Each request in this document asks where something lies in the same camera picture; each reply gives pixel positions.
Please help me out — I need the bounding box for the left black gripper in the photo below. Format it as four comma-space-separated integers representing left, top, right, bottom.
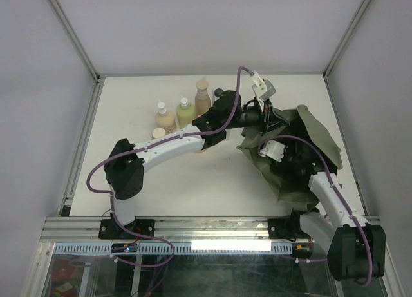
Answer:
223, 97, 289, 136

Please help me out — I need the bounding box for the olive green canvas bag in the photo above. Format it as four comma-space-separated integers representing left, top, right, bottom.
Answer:
238, 104, 343, 211

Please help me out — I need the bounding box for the white bottle dark cap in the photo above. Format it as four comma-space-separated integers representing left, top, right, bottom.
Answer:
212, 88, 224, 101

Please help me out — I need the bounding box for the amber bottle pink cap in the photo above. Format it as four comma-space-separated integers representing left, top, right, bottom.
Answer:
196, 115, 210, 155

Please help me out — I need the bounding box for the yellow-green lotion bottle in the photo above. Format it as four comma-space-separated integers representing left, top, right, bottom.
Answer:
176, 97, 197, 129

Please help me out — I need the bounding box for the small tan pump bottle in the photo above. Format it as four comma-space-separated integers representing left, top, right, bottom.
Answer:
155, 101, 177, 134

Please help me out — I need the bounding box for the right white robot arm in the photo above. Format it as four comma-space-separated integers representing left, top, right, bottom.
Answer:
259, 135, 386, 287

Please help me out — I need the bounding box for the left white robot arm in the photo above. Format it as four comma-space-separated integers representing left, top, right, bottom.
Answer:
104, 88, 289, 238

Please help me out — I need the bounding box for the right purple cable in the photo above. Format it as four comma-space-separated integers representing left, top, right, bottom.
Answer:
257, 134, 374, 285

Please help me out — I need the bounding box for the purple cable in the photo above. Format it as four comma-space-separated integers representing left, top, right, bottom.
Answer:
257, 134, 374, 285
86, 66, 255, 265

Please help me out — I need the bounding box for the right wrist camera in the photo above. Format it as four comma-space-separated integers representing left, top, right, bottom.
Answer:
259, 140, 286, 162

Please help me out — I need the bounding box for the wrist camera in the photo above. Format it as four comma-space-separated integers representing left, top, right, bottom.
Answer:
250, 72, 276, 110
259, 140, 286, 162

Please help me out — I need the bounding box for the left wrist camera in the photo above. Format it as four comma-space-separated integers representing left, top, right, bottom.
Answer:
250, 72, 276, 110

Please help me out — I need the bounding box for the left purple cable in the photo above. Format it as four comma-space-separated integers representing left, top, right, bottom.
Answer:
86, 66, 255, 265

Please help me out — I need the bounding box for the right aluminium frame post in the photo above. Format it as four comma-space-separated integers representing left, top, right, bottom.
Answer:
323, 0, 373, 81

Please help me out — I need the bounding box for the aluminium frame post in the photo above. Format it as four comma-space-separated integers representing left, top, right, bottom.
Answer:
46, 0, 100, 82
323, 0, 373, 81

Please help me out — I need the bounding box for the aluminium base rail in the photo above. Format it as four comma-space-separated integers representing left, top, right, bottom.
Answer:
40, 216, 288, 242

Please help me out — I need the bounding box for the white slotted cable duct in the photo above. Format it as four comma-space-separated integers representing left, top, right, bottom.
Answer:
54, 239, 293, 256

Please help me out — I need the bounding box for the left aluminium frame post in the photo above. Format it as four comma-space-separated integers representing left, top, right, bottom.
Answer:
46, 0, 100, 82

